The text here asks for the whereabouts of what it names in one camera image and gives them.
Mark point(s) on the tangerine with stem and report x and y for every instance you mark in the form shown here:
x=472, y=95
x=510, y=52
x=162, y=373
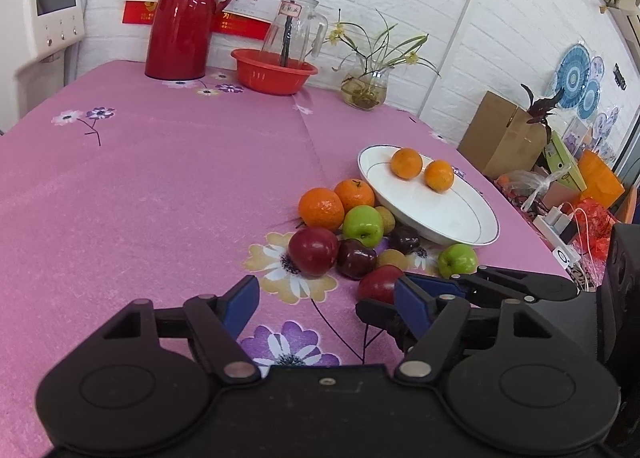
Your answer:
x=354, y=193

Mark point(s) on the glass vase with plant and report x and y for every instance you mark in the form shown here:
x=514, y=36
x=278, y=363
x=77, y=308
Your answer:
x=371, y=58

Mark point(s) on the red thermos jug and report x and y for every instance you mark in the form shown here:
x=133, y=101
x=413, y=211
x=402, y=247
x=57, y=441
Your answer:
x=180, y=37

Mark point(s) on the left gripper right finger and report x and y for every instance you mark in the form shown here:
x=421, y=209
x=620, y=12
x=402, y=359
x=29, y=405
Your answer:
x=437, y=325

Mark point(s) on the white water dispenser machine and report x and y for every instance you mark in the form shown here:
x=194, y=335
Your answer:
x=34, y=36

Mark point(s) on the orange bag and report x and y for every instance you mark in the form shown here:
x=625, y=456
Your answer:
x=601, y=183

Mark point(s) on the red plastic bag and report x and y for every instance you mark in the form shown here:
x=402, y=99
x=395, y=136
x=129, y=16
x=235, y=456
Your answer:
x=594, y=226

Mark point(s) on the brown kiwi front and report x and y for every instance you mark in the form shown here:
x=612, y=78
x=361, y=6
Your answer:
x=392, y=257

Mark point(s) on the large orange front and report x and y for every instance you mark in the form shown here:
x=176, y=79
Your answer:
x=406, y=163

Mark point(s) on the dark red apple back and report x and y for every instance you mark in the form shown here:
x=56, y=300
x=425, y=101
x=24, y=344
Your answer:
x=403, y=239

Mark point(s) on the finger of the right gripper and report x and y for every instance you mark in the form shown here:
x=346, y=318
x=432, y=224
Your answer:
x=435, y=286
x=384, y=316

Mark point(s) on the white power strip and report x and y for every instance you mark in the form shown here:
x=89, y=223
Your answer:
x=559, y=229

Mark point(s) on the glass pitcher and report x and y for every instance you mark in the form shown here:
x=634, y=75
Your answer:
x=308, y=31

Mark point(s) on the pink floral tablecloth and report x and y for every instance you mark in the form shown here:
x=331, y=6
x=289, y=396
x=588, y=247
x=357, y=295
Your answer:
x=121, y=187

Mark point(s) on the blue round wall decoration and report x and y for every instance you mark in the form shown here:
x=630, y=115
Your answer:
x=579, y=78

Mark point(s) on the black stirring stick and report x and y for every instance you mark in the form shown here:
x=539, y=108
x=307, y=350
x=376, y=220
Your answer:
x=285, y=52

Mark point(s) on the large orange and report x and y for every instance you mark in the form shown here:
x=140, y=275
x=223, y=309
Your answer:
x=406, y=163
x=439, y=175

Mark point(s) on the red apple front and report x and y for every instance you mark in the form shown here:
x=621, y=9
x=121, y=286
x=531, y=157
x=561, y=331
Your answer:
x=379, y=285

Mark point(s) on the white porcelain plate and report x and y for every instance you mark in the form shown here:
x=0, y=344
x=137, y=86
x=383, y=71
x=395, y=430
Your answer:
x=461, y=215

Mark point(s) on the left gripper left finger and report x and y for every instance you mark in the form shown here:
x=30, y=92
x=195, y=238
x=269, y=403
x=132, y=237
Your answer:
x=215, y=322

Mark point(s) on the green paper box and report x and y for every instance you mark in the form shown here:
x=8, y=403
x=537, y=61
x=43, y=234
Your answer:
x=559, y=159

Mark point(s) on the dark purple leaf plant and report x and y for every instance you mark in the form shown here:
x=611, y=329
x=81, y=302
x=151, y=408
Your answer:
x=540, y=110

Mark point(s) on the brown kiwi back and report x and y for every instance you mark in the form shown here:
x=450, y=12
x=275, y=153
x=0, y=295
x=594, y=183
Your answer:
x=389, y=221

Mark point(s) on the clear plastic bag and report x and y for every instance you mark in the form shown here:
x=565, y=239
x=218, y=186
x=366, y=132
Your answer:
x=528, y=185

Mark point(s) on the brown cardboard box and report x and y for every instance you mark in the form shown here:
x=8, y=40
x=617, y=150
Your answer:
x=500, y=140

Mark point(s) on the red plastic basket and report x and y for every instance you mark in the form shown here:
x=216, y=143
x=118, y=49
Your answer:
x=261, y=72

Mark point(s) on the brown kiwi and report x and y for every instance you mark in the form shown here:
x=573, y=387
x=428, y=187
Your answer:
x=389, y=221
x=392, y=257

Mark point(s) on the dark red apple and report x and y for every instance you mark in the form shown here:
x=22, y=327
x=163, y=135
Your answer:
x=403, y=239
x=355, y=260

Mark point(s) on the green apple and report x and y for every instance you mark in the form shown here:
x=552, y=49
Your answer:
x=457, y=259
x=364, y=224

